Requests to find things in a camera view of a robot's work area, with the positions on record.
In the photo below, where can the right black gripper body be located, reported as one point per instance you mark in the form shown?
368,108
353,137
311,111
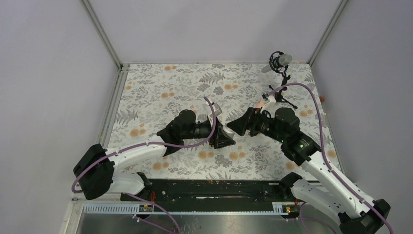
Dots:
255,115

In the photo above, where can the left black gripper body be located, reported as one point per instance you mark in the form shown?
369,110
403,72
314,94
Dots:
205,129

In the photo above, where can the white pill bottle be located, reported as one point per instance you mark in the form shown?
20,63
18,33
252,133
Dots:
229,132

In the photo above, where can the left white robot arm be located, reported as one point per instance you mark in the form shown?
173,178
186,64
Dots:
100,171

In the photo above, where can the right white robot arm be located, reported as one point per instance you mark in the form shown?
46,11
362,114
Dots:
353,210

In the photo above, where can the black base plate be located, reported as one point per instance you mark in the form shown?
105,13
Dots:
218,196

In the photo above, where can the left aluminium frame rail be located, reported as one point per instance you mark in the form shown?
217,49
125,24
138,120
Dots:
101,32

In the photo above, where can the aluminium frame rail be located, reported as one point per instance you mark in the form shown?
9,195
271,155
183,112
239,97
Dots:
328,30
101,32

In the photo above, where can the right aluminium frame rail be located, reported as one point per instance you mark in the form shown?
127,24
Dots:
328,30

